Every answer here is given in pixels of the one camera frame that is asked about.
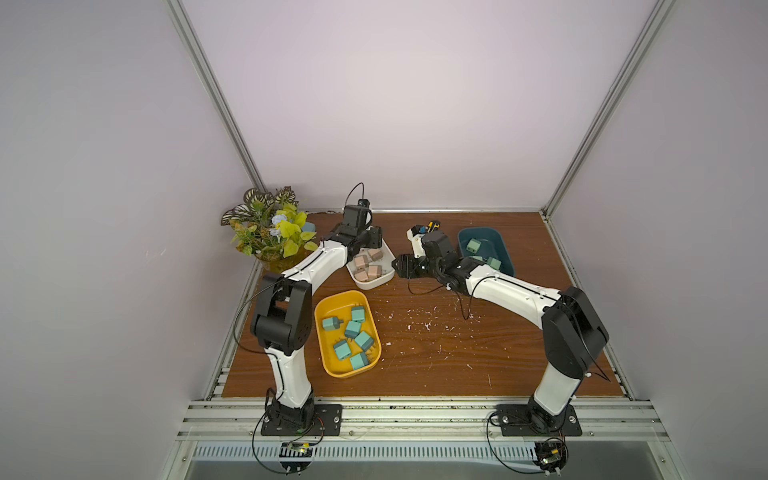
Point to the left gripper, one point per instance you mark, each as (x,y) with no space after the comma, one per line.
(376,237)

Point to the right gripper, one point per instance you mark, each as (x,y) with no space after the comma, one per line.
(411,265)

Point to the green plug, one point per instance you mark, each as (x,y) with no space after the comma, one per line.
(473,245)
(494,263)

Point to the teal plug bottom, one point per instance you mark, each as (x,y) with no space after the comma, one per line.
(364,341)

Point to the light teal plug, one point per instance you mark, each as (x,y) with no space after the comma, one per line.
(331,323)

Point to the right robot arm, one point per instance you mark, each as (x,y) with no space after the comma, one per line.
(574,336)

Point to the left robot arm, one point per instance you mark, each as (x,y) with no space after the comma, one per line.
(283,313)

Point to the white storage box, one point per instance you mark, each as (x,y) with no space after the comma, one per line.
(387,271)

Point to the teal storage box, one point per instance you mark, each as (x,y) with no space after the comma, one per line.
(493,245)

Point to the yellow storage box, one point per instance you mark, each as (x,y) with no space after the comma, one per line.
(340,305)

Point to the potted green plant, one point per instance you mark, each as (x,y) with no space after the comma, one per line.
(271,227)

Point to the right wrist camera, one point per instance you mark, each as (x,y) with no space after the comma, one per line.
(414,235)

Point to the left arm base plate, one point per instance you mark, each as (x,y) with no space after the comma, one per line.
(311,420)

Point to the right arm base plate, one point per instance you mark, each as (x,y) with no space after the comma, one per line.
(517,420)

